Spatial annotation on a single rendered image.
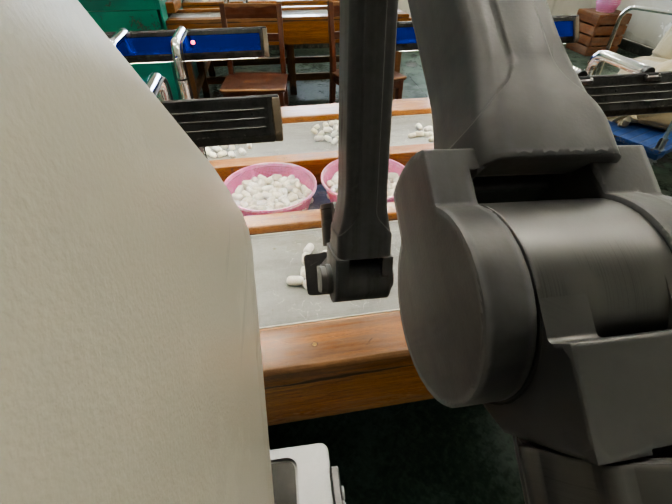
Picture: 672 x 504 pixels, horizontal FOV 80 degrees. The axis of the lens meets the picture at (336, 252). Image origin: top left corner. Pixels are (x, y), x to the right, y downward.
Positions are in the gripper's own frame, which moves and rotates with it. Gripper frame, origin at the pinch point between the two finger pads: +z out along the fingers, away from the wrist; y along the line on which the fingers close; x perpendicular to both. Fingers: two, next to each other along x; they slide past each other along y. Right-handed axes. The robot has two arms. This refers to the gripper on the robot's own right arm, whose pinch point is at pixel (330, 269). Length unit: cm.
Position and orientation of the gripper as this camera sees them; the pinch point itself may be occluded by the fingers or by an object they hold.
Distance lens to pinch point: 72.6
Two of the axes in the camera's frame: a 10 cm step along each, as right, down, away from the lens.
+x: 1.1, 9.9, 0.0
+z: -1.3, 0.1, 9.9
